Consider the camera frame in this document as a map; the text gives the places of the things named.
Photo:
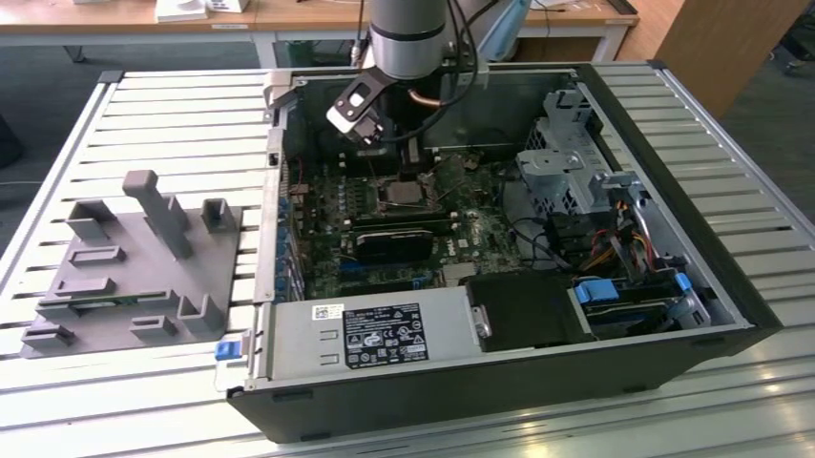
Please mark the green motherboard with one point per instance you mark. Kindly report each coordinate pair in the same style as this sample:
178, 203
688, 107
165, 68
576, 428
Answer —
490, 224

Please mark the grey parts rack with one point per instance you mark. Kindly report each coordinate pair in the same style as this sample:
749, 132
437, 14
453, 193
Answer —
159, 286

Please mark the black office chair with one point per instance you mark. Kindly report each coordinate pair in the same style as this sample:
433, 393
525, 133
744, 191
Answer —
801, 45

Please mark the round coin battery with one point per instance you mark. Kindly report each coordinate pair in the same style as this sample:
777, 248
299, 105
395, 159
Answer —
473, 162

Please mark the black open PC case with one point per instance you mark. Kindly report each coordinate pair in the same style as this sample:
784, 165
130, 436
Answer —
446, 405

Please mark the green RAM stick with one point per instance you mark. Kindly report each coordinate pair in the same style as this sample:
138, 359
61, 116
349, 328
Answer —
131, 300

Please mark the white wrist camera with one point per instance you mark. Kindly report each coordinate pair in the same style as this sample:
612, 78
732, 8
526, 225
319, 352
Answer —
357, 102

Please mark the wooden desk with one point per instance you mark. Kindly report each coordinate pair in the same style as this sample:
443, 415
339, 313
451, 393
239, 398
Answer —
318, 12

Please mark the blue expansion slot clip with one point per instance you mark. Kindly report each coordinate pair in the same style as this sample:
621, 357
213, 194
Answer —
281, 261
281, 236
281, 206
281, 286

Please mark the black RAM slot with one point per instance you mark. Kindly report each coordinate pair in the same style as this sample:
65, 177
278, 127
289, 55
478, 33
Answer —
405, 229
385, 168
389, 158
398, 219

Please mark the silver CPU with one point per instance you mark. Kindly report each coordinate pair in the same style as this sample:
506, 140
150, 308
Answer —
402, 192

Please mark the small copper heat sink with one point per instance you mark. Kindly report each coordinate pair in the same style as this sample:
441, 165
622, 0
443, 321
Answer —
298, 190

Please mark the silver power supply unit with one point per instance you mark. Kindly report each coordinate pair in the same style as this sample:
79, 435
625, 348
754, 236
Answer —
299, 343

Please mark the small blue bay tab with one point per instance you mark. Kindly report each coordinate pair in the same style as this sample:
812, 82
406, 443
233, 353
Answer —
682, 282

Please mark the CPU socket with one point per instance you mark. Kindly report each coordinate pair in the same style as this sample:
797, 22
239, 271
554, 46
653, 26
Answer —
431, 203

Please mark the blue case latch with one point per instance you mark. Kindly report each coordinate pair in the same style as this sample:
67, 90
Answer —
230, 350

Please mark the black plastic shroud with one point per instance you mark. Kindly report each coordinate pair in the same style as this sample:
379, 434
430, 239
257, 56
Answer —
522, 310

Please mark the wooden cabinet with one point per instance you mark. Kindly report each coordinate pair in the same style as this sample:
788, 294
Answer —
720, 47

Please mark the metal drive cage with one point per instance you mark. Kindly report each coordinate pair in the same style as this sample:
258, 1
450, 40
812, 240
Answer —
554, 181

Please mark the silver chipset heat sink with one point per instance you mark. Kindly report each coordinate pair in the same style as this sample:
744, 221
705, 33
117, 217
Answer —
458, 273

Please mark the blue disk carrier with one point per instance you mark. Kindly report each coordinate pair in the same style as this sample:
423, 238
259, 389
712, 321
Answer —
596, 288

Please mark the black graphics card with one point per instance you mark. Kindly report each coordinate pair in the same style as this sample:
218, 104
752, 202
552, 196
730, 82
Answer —
391, 248

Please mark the white printed box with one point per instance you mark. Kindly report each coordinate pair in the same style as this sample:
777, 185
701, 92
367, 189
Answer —
230, 6

